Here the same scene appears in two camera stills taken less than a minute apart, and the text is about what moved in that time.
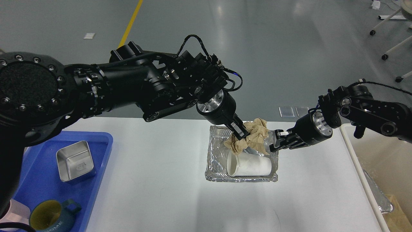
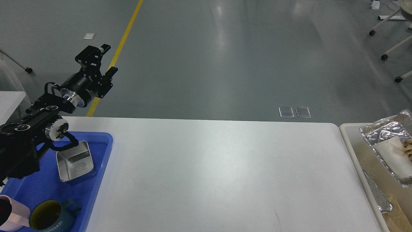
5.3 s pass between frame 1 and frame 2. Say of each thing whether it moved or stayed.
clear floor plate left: stayed
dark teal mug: stayed
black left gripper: moved
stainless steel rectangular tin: stayed
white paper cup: moved
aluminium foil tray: moved
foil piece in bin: stayed
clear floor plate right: stayed
